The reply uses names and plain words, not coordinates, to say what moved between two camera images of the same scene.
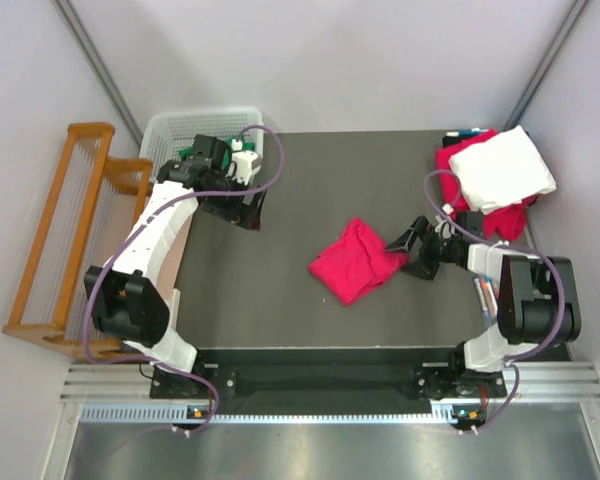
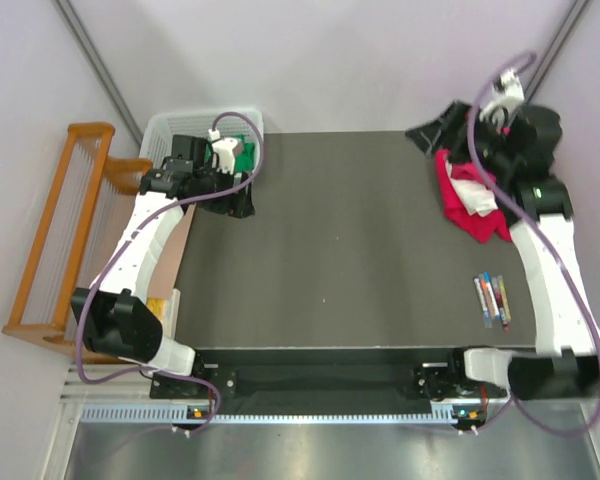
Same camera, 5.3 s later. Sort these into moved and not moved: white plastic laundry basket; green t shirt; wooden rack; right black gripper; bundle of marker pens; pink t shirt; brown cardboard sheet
Moved: pink t shirt; right black gripper; green t shirt
Not moved: bundle of marker pens; brown cardboard sheet; white plastic laundry basket; wooden rack
